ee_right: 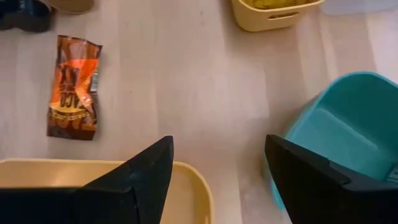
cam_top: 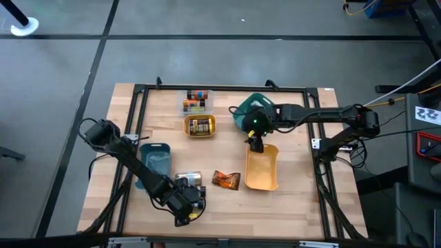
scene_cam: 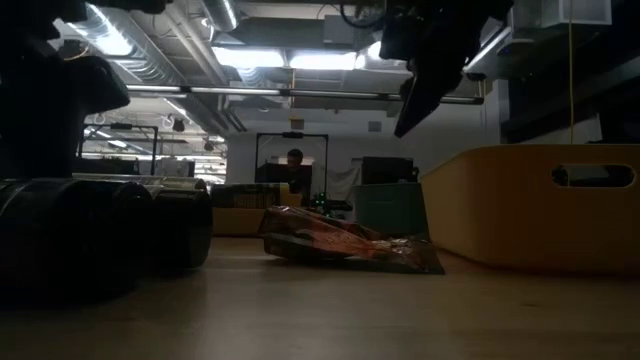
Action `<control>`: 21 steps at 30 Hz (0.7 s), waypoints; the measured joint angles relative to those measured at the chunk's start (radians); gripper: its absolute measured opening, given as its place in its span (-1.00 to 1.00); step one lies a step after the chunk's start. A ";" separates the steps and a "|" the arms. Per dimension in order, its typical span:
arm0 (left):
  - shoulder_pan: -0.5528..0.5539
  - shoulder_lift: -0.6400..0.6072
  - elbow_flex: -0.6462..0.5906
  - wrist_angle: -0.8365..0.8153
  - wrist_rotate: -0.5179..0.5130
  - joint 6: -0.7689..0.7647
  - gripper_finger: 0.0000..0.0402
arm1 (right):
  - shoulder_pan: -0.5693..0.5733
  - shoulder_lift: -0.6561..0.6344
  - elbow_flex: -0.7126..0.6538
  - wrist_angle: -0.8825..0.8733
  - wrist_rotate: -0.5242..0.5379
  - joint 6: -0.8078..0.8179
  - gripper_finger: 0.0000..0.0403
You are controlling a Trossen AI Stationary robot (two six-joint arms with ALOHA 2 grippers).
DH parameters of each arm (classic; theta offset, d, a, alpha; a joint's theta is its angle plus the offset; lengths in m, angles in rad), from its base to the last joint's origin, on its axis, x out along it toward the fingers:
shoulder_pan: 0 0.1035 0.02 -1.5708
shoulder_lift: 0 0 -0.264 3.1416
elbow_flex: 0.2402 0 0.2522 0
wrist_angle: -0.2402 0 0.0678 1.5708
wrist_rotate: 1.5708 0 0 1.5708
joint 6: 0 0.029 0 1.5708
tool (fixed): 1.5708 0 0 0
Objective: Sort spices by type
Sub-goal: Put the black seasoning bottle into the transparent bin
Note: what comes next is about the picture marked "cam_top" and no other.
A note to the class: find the black aluminium table frame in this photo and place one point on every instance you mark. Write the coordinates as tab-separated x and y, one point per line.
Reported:
224	88

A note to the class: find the grey floor foot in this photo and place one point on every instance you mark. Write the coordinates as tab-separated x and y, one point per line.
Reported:
12	154

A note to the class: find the dark teal plastic bin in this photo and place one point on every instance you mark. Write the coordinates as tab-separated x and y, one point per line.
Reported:
156	158

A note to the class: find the clear plastic bin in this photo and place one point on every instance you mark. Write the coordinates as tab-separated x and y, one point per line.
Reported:
211	112

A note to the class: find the orange spice jar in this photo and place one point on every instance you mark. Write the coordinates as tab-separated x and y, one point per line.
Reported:
191	103

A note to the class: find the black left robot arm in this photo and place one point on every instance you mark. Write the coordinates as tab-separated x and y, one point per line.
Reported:
138	165

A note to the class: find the black stand pole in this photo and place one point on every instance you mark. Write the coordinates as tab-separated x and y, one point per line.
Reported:
13	12

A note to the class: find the red-framed device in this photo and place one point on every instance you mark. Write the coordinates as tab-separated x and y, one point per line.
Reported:
418	144

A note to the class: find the black desk leg frame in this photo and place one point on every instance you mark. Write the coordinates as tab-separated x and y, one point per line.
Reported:
423	31

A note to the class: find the large yellow plastic bin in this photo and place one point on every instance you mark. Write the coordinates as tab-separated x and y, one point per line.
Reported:
262	172

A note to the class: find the dark grey cabinet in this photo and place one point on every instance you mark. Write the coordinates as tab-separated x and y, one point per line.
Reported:
413	213

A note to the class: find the green-label herb jar black lid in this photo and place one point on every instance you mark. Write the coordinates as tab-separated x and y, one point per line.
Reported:
194	110

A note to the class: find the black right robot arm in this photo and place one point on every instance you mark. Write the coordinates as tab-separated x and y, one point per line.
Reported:
320	115

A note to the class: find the green plastic bin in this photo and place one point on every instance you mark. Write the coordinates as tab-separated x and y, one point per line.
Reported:
255	100

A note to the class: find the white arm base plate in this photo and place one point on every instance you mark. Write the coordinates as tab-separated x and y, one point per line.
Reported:
316	144

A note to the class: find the silver bracket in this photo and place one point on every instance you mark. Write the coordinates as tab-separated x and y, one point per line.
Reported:
125	241
318	244

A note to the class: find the purple-label spice jar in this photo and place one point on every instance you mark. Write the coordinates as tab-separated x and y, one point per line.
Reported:
203	191

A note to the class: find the small yellow plastic bin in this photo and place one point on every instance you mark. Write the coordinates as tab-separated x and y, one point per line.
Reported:
213	118

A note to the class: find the orange-brown foil packet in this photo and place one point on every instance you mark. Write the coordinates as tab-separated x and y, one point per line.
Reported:
225	180

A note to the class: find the blue box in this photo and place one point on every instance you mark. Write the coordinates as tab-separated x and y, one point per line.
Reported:
379	8

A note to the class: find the white round stand base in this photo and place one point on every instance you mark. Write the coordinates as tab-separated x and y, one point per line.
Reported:
25	29

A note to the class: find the black tin colourful onion print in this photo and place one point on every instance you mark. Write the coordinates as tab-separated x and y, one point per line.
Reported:
200	130

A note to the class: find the brown spice jar black lid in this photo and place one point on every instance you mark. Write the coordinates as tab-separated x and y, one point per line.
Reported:
198	95

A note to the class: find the white printed sticker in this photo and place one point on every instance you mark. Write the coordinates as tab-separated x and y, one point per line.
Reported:
427	115

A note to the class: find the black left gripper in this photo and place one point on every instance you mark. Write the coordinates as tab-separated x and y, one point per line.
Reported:
187	199

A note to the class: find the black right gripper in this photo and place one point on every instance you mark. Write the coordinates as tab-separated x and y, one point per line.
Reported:
256	122

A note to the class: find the gold-lidded jar white label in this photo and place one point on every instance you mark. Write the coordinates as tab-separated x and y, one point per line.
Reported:
189	176

